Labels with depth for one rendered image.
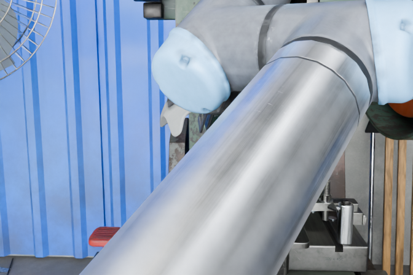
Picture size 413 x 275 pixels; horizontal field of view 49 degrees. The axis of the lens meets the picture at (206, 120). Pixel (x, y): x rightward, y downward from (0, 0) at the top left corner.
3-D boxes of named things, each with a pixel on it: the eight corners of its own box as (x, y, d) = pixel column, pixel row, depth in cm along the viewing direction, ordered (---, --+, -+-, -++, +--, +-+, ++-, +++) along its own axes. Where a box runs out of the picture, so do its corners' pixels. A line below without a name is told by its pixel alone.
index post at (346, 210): (352, 244, 100) (354, 202, 98) (338, 244, 100) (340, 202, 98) (349, 239, 102) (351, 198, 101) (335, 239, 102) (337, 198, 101)
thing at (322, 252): (367, 272, 99) (369, 247, 98) (163, 267, 102) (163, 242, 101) (336, 219, 129) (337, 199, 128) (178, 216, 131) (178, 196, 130)
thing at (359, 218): (366, 224, 110) (369, 184, 108) (296, 223, 111) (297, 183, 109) (359, 215, 116) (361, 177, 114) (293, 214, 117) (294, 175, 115)
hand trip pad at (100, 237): (117, 276, 90) (116, 240, 89) (87, 275, 90) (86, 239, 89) (125, 259, 97) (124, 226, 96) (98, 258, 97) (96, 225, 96)
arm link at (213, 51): (235, 53, 33) (294, -26, 39) (128, 51, 40) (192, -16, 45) (266, 129, 38) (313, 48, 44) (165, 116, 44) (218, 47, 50)
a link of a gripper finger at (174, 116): (149, 147, 67) (192, 119, 62) (145, 113, 70) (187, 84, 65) (165, 151, 69) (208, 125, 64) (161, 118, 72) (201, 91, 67)
